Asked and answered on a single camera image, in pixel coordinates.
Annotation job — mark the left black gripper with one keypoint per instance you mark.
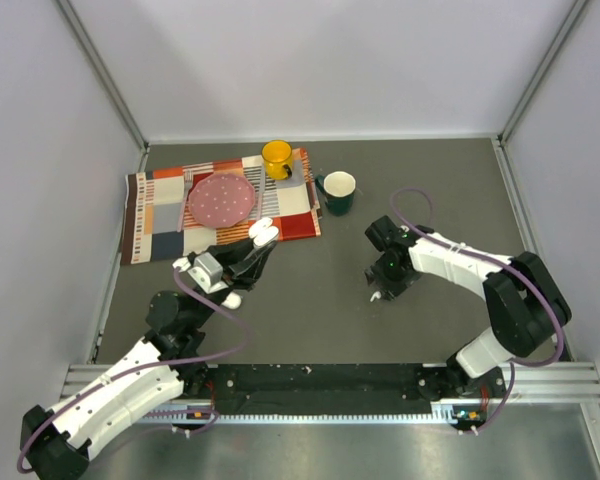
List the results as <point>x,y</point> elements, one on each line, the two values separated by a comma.
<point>246,269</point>

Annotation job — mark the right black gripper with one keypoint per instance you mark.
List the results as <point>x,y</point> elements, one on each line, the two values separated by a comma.
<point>376,273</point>

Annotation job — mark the white earbud charging case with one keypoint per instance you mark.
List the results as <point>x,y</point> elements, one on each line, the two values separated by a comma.
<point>263,231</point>

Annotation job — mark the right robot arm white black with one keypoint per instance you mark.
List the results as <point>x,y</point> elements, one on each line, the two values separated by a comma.
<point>524,304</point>

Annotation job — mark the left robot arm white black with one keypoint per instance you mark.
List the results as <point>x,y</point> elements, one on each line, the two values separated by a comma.
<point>59,442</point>

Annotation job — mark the pink dotted plate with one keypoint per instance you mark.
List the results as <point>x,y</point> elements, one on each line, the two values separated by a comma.
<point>221,200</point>

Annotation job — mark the patterned orange placemat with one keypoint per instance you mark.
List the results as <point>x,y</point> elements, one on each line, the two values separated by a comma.
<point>154,197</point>

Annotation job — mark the lilac knife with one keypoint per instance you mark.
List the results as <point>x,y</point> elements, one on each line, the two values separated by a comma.
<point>261,193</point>

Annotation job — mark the dark green mug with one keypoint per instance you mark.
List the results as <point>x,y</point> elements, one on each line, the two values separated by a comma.
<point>338,189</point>

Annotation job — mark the lilac fork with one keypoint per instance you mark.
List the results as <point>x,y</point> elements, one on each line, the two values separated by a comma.
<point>188,177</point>

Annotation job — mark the yellow mug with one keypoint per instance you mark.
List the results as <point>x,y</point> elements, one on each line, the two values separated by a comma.
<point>277,157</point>

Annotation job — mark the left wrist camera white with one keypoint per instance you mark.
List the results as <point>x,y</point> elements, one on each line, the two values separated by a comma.
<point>205,271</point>

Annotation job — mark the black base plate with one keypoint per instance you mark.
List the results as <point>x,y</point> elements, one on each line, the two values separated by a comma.
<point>327,388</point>

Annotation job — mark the grey slotted cable duct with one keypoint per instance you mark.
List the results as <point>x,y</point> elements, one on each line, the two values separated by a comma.
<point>439,414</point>

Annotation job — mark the aluminium frame rail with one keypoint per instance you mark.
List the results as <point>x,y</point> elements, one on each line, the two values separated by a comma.
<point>561,382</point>

